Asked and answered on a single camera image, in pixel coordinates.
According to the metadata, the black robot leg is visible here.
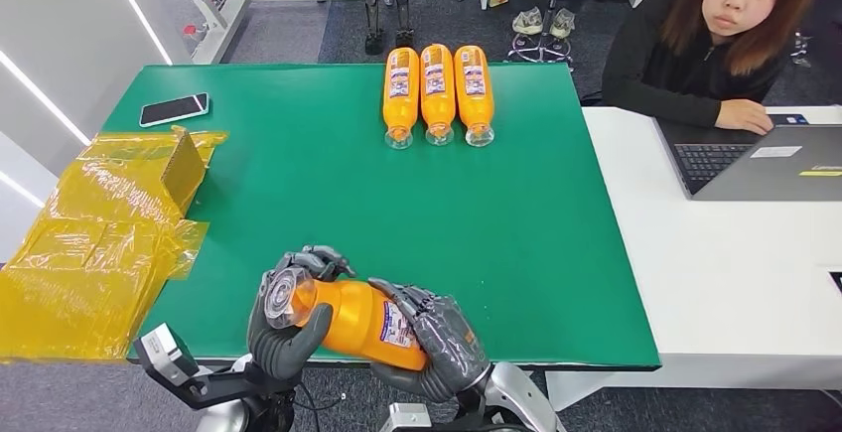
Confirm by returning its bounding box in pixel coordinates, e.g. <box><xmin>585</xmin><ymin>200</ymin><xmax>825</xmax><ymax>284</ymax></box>
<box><xmin>346</xmin><ymin>0</ymin><xmax>387</xmax><ymax>57</ymax></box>
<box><xmin>387</xmin><ymin>0</ymin><xmax>417</xmax><ymax>49</ymax></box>

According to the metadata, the grey sneaker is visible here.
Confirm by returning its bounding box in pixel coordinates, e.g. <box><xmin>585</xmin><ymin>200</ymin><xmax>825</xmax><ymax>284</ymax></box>
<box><xmin>549</xmin><ymin>7</ymin><xmax>576</xmax><ymax>40</ymax></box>
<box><xmin>511</xmin><ymin>7</ymin><xmax>544</xmax><ymax>36</ymax></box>

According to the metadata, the white metal stand frame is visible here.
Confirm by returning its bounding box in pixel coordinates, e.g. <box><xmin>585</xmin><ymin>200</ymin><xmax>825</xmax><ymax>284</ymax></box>
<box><xmin>161</xmin><ymin>0</ymin><xmax>369</xmax><ymax>66</ymax></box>

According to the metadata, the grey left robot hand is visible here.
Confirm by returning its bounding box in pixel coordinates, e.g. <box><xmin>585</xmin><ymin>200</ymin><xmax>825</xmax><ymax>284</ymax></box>
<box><xmin>246</xmin><ymin>245</ymin><xmax>357</xmax><ymax>382</ymax></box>

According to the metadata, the chrome chair base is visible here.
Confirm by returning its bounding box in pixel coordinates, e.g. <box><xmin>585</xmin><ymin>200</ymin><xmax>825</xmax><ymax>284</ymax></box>
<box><xmin>787</xmin><ymin>31</ymin><xmax>813</xmax><ymax>69</ymax></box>

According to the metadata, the green table mat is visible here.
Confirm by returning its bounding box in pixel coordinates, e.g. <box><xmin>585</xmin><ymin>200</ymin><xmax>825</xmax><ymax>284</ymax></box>
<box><xmin>101</xmin><ymin>62</ymin><xmax>662</xmax><ymax>372</ymax></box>

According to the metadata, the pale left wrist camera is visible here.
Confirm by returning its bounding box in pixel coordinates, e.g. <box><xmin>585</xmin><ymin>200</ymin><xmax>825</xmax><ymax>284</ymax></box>
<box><xmin>134</xmin><ymin>323</ymin><xmax>201</xmax><ymax>387</ymax></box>

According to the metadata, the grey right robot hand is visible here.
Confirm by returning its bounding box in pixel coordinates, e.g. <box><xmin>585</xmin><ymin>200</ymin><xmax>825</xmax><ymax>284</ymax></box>
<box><xmin>367</xmin><ymin>277</ymin><xmax>493</xmax><ymax>404</ymax></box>

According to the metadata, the yellow film wrapped cardboard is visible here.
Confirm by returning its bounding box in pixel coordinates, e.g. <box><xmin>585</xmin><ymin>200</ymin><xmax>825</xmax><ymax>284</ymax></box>
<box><xmin>0</xmin><ymin>126</ymin><xmax>230</xmax><ymax>363</ymax></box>

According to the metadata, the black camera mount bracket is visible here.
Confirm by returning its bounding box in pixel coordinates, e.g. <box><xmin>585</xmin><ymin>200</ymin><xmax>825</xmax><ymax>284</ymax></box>
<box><xmin>131</xmin><ymin>350</ymin><xmax>301</xmax><ymax>410</ymax></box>

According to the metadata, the person's hand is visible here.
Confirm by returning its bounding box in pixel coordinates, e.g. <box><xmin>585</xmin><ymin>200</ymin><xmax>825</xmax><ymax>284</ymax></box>
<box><xmin>715</xmin><ymin>98</ymin><xmax>775</xmax><ymax>136</ymax></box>

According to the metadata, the orange juice bottle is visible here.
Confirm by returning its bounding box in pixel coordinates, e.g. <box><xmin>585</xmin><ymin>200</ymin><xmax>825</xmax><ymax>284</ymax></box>
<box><xmin>454</xmin><ymin>44</ymin><xmax>495</xmax><ymax>149</ymax></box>
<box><xmin>263</xmin><ymin>266</ymin><xmax>432</xmax><ymax>372</ymax></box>
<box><xmin>420</xmin><ymin>43</ymin><xmax>457</xmax><ymax>147</ymax></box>
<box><xmin>382</xmin><ymin>46</ymin><xmax>421</xmax><ymax>151</ymax></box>

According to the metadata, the black smartphone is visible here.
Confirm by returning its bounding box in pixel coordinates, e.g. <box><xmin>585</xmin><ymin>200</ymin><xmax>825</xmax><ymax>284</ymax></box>
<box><xmin>139</xmin><ymin>91</ymin><xmax>211</xmax><ymax>130</ymax></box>

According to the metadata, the white desk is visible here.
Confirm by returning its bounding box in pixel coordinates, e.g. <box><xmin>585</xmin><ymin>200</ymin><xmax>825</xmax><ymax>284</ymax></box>
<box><xmin>545</xmin><ymin>105</ymin><xmax>842</xmax><ymax>412</ymax></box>

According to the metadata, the grey laptop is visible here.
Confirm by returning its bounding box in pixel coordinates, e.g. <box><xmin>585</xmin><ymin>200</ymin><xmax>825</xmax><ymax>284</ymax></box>
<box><xmin>654</xmin><ymin>112</ymin><xmax>842</xmax><ymax>203</ymax></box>

